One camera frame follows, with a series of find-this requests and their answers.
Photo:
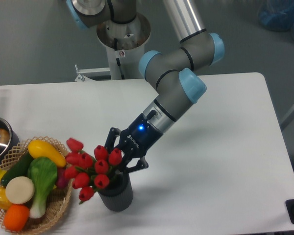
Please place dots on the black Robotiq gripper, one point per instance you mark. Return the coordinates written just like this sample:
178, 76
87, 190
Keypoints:
134, 142

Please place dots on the red tulip bouquet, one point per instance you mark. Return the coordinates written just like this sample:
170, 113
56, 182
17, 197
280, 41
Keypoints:
91, 174

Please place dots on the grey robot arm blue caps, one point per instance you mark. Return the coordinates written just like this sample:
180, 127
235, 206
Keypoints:
173, 75

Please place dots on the dark grey ribbed vase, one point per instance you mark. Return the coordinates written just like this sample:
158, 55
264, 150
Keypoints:
118, 195

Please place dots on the purple red radish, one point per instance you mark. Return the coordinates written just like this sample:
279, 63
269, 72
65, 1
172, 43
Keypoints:
61, 181

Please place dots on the green bok choy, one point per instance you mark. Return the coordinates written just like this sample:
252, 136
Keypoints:
43, 173

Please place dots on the yellow squash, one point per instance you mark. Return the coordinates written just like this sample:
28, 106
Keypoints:
40, 148

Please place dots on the dark green cucumber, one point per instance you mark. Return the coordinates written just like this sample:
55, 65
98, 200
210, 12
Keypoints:
20, 168

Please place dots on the round cream bun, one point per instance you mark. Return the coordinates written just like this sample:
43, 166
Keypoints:
20, 190

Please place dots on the orange fruit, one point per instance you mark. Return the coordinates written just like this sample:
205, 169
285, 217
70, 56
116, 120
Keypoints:
16, 217

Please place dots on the yellow bell pepper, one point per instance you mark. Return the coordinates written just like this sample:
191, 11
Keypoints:
5, 204

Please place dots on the blue plastic bag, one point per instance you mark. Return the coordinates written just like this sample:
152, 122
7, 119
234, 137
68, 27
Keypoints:
277, 15

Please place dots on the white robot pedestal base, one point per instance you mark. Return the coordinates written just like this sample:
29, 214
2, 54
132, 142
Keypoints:
125, 45

